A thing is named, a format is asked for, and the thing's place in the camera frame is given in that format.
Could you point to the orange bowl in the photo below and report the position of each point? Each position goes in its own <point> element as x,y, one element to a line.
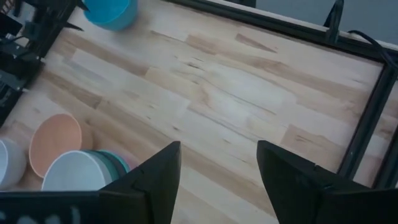
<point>54,140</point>

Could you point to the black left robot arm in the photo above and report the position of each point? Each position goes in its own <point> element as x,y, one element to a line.
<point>12,71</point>

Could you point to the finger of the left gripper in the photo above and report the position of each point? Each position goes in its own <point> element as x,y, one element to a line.
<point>82,5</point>
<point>74,27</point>

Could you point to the teal bowl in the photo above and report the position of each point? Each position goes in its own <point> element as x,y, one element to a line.
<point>123,165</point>

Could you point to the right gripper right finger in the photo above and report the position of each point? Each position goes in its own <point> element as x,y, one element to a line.
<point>292,189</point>

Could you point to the white bowl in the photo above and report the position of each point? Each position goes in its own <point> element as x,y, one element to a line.
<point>9,165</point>

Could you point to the black aluminium table frame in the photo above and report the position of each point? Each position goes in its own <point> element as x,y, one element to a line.
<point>367,124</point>

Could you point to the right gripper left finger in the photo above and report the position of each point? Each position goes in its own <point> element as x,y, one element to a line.
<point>149,189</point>

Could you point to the pale grey bowl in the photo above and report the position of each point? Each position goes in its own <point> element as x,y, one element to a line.
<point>74,172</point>

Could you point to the blue bowl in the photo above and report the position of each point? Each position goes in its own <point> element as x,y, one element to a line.
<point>112,15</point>

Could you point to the dark green bowl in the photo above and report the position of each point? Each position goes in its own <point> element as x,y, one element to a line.
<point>115,169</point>

